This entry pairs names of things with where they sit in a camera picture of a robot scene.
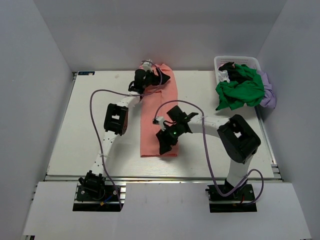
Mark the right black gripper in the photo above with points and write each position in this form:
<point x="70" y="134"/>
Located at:
<point x="165" y="141"/>

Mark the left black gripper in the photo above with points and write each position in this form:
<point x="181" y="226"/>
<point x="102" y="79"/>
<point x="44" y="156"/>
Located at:
<point x="157" y="78"/>

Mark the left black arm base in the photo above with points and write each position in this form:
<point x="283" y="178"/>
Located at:
<point x="95" y="194"/>

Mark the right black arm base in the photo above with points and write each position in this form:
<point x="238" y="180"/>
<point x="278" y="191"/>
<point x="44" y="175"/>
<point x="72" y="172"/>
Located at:
<point x="239" y="201"/>

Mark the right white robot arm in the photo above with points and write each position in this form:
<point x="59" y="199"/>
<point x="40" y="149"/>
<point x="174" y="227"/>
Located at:
<point x="239" y="140"/>

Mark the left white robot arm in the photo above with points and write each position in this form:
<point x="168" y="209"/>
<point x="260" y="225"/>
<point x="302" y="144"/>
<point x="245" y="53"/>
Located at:
<point x="116" y="119"/>

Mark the blue table label sticker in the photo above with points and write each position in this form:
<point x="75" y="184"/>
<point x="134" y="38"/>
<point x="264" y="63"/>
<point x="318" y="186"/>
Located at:
<point x="86" y="73"/>

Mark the white t shirt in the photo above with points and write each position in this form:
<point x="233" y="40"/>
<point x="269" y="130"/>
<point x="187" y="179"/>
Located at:
<point x="222" y="76"/>

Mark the black t shirt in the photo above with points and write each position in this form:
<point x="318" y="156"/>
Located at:
<point x="235" y="74"/>

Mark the green t shirt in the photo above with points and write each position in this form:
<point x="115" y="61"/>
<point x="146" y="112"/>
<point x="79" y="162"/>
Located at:
<point x="234" y="95"/>

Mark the lavender t shirt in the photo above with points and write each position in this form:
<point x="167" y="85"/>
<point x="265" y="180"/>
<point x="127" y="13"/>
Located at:
<point x="269" y="99"/>

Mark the white plastic laundry basket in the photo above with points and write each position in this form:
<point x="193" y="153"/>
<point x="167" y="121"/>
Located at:
<point x="250" y="61"/>

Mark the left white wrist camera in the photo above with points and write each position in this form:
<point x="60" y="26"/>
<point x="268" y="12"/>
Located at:
<point x="147" y="65"/>

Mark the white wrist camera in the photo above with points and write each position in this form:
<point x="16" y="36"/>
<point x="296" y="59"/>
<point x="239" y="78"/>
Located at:
<point x="147" y="65"/>
<point x="160" y="120"/>

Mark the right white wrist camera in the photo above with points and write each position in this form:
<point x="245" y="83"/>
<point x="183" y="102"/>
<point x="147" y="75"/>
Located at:
<point x="160" y="120"/>

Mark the aluminium table edge rail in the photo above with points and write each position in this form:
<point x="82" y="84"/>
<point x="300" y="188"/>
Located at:
<point x="277" y="179"/>

